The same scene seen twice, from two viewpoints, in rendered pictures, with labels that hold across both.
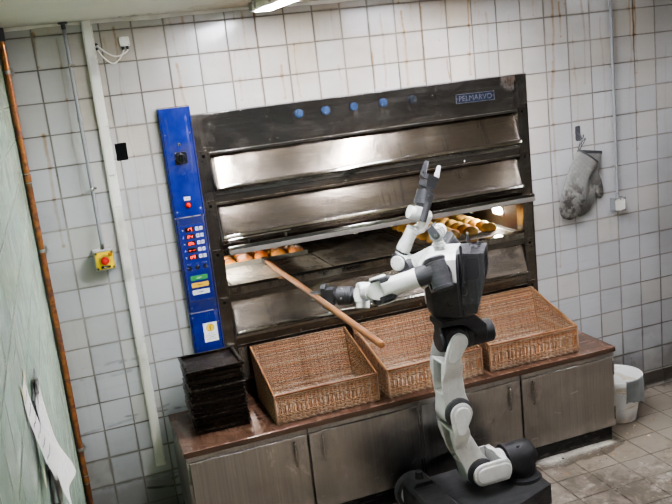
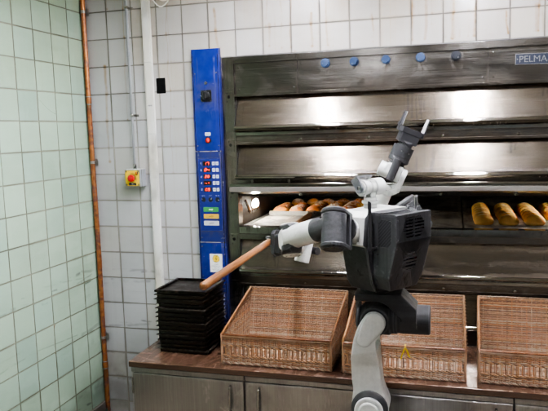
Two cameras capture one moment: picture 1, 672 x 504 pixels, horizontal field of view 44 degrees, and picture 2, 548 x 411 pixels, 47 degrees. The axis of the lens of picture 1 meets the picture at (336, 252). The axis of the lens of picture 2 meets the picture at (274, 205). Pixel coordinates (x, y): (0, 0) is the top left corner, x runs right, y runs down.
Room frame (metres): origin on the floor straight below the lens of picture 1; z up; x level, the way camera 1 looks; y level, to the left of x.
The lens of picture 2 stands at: (1.48, -1.52, 1.70)
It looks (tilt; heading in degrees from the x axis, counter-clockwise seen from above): 7 degrees down; 34
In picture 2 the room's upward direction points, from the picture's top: 2 degrees counter-clockwise
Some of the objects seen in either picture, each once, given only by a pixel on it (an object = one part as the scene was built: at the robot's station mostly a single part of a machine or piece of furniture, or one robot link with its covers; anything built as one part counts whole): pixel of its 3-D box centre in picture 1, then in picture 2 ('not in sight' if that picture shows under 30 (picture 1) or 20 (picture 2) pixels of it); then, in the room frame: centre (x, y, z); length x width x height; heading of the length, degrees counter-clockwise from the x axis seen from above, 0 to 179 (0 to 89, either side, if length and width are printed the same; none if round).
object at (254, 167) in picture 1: (373, 149); (404, 107); (4.52, -0.27, 1.80); 1.79 x 0.11 x 0.19; 108
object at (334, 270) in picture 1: (383, 261); (404, 232); (4.55, -0.26, 1.16); 1.80 x 0.06 x 0.04; 108
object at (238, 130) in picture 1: (368, 112); (404, 68); (4.55, -0.26, 1.99); 1.80 x 0.08 x 0.21; 108
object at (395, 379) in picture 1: (416, 348); (405, 332); (4.27, -0.37, 0.72); 0.56 x 0.49 x 0.28; 108
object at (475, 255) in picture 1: (454, 277); (382, 243); (3.67, -0.53, 1.26); 0.34 x 0.30 x 0.36; 163
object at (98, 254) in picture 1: (104, 259); (134, 177); (4.02, 1.14, 1.46); 0.10 x 0.07 x 0.10; 108
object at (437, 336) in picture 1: (463, 329); (393, 311); (3.70, -0.56, 1.00); 0.28 x 0.13 x 0.18; 109
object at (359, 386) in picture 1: (313, 372); (287, 324); (4.10, 0.19, 0.72); 0.56 x 0.49 x 0.28; 107
